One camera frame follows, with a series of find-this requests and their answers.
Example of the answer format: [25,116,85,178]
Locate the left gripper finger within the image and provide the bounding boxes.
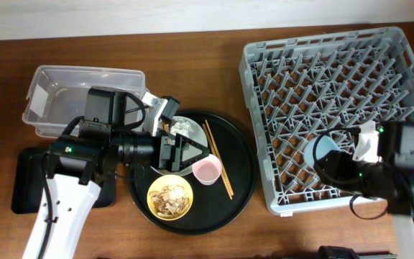
[172,154,208,172]
[175,134,209,155]

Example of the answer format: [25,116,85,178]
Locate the white napkin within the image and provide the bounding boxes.
[170,120,194,137]

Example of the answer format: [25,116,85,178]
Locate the grey round plate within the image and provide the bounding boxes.
[152,116,208,176]

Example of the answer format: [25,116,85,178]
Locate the light blue cup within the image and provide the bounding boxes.
[303,136,341,168]

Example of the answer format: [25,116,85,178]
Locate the pink plastic cup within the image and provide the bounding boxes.
[192,154,220,186]

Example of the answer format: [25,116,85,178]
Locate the yellow bowl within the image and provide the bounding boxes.
[147,175,193,221]

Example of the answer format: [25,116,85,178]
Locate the wooden chopstick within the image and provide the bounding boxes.
[202,123,221,176]
[203,120,234,199]

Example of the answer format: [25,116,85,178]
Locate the brown gold snack wrapper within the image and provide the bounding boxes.
[162,122,170,132]

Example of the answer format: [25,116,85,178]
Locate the peanut and rice food scraps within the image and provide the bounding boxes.
[149,185,190,219]

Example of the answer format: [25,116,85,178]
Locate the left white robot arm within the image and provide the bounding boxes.
[23,87,209,258]

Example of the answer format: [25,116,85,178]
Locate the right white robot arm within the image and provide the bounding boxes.
[303,121,414,258]

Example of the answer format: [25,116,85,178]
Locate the grey plastic dishwasher rack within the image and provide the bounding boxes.
[239,27,414,216]

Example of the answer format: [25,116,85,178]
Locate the clear plastic waste bin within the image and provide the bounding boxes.
[22,65,147,138]

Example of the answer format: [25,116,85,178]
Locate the round black serving tray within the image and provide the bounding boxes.
[129,110,259,235]

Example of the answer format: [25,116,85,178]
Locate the black rectangular tray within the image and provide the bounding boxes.
[11,147,116,214]

